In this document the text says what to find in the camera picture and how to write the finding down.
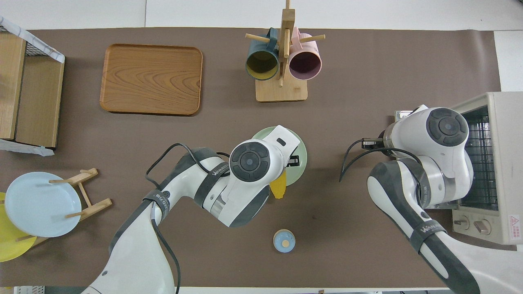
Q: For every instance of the brown wooden tray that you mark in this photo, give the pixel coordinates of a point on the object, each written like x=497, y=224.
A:
x=151, y=79

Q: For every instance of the white checked cloth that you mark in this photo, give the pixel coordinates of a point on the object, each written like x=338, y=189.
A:
x=45, y=48

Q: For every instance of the wooden plate rack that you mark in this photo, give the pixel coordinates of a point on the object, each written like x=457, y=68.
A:
x=96, y=206

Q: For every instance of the white toaster oven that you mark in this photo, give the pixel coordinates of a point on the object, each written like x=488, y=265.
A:
x=506, y=163

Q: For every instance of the brown table mat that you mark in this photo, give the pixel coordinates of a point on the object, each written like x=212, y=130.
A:
x=347, y=81

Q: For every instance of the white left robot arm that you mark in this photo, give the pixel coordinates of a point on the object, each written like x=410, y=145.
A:
x=139, y=253

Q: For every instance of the light blue plate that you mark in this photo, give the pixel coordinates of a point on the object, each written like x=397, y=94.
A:
x=41, y=208

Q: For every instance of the dark blue mug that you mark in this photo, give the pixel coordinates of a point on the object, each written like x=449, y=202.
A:
x=261, y=65

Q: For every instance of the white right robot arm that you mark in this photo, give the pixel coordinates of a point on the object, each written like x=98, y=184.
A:
x=408, y=192

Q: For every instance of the pale green plate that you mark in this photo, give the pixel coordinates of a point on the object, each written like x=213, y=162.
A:
x=296, y=177

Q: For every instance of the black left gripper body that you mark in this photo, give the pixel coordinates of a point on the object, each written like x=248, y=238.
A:
x=294, y=161

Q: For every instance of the pink mug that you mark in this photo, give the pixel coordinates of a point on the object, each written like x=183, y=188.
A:
x=305, y=65

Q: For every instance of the yellow plate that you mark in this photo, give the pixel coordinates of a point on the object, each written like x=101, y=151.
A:
x=10, y=245

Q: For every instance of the small blue service bell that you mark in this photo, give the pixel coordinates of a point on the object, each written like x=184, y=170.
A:
x=284, y=241

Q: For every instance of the yellow corn cob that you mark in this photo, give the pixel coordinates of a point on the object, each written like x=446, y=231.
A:
x=278, y=188

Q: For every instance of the wooden mug rack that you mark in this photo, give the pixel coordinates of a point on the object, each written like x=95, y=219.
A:
x=282, y=92

